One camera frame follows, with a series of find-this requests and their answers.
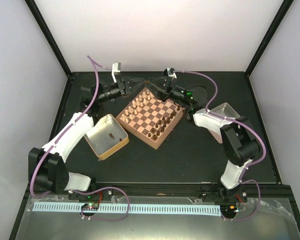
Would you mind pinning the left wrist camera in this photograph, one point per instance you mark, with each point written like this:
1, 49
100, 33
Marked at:
115, 70

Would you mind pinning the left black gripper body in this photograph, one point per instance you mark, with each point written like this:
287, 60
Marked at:
120, 81

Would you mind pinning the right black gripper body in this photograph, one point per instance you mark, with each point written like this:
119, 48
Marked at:
172, 92

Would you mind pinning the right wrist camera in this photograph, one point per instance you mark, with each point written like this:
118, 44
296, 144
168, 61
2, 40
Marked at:
170, 72

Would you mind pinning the controller board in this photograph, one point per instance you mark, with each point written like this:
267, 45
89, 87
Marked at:
90, 207
232, 209

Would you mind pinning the white slotted cable duct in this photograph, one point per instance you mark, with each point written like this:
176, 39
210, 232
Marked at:
122, 208

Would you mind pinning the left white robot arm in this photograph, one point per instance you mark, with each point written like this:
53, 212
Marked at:
47, 165

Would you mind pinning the yellow tin box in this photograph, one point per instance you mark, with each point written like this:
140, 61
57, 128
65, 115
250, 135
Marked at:
99, 140

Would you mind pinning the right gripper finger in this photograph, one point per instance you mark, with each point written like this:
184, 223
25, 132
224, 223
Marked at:
155, 89
161, 79

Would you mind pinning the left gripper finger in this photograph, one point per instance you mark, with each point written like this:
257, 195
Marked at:
133, 86
134, 80

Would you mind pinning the right controller board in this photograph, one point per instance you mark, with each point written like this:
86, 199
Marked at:
232, 209

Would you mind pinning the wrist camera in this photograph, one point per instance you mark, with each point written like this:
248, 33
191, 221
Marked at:
115, 70
170, 72

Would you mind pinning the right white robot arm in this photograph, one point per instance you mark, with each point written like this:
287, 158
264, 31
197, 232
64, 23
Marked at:
243, 147

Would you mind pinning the left controller board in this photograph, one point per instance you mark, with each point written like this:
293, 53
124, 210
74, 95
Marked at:
90, 207

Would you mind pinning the black mounting rail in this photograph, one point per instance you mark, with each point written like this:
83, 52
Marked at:
208, 192

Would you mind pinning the silver metal tray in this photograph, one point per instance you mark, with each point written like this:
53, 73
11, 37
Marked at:
225, 111

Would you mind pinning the wooden chess board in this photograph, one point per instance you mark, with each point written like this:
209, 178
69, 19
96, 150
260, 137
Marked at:
147, 111

